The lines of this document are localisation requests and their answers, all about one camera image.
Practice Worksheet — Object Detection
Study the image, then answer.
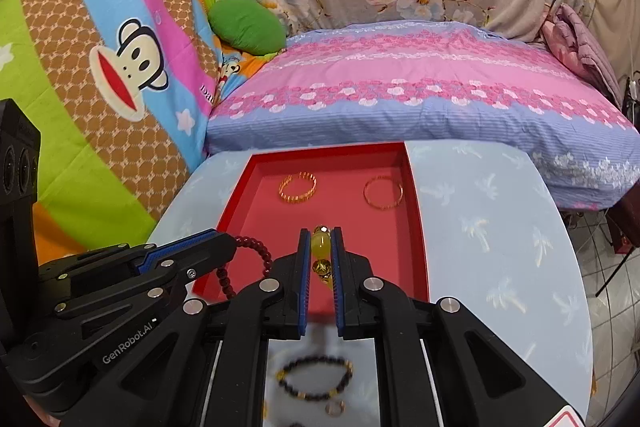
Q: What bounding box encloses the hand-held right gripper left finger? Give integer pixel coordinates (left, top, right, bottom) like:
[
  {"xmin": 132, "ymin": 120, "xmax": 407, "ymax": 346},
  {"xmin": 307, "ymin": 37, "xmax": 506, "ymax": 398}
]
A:
[{"xmin": 65, "ymin": 228, "xmax": 311, "ymax": 427}]

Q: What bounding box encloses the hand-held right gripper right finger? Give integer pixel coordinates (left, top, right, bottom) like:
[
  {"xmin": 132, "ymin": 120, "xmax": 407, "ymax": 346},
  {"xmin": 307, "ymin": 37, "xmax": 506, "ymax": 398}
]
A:
[{"xmin": 333, "ymin": 227, "xmax": 567, "ymax": 427}]

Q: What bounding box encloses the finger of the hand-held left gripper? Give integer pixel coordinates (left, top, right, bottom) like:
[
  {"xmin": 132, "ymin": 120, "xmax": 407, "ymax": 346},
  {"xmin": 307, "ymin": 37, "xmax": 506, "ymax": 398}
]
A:
[
  {"xmin": 55, "ymin": 264, "xmax": 199, "ymax": 324},
  {"xmin": 37, "ymin": 229, "xmax": 237, "ymax": 289}
]

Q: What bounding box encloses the yellow stone bead bracelet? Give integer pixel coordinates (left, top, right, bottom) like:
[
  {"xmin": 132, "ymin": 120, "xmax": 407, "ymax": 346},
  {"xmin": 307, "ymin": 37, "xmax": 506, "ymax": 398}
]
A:
[{"xmin": 311, "ymin": 224, "xmax": 337, "ymax": 295}]

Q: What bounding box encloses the dark red bead bracelet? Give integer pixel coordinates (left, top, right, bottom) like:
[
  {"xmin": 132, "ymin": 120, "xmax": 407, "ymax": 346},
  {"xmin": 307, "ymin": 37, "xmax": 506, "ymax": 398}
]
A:
[{"xmin": 216, "ymin": 234, "xmax": 273, "ymax": 300}]

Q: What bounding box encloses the black and gold bead bracelet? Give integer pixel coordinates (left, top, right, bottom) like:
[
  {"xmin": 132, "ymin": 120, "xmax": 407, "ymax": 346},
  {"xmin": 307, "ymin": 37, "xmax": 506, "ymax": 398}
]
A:
[{"xmin": 275, "ymin": 355, "xmax": 354, "ymax": 400}]

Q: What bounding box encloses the red cardboard box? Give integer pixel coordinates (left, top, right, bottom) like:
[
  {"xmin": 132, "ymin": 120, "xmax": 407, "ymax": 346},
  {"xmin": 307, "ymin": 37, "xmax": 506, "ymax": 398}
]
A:
[{"xmin": 190, "ymin": 142, "xmax": 431, "ymax": 309}]

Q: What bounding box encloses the thin gold bangle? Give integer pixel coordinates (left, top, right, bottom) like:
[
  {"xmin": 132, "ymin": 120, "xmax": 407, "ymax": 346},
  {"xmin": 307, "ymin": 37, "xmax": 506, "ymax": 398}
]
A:
[{"xmin": 363, "ymin": 176, "xmax": 404, "ymax": 210}]

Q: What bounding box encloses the cartoon monkey printed blanket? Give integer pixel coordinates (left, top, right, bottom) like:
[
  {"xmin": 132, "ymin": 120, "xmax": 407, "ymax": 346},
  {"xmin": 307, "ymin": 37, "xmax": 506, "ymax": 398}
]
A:
[{"xmin": 0, "ymin": 0, "xmax": 261, "ymax": 268}]

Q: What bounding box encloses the light blue palm-print tablecloth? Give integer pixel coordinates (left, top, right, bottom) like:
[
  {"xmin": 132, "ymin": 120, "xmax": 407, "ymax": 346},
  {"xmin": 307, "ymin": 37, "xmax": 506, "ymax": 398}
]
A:
[{"xmin": 145, "ymin": 139, "xmax": 596, "ymax": 427}]

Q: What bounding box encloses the pink and blue flowered pillow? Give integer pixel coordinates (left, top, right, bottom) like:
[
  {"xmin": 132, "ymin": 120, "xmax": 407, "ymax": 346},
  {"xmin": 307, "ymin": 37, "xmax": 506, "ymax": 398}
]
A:
[{"xmin": 205, "ymin": 21, "xmax": 640, "ymax": 210}]

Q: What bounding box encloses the green pillow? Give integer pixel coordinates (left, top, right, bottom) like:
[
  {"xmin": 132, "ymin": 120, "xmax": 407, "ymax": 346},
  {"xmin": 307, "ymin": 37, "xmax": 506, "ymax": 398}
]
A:
[{"xmin": 207, "ymin": 0, "xmax": 288, "ymax": 56}]

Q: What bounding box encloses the folded pink quilt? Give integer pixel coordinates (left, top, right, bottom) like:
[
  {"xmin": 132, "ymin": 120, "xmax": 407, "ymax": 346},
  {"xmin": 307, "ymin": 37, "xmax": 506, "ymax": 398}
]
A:
[{"xmin": 542, "ymin": 4, "xmax": 623, "ymax": 102}]

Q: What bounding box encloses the wide gold chain bangle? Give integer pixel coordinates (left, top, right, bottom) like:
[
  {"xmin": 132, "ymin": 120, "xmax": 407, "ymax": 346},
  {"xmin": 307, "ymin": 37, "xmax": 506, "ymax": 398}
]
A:
[{"xmin": 278, "ymin": 173, "xmax": 318, "ymax": 206}]

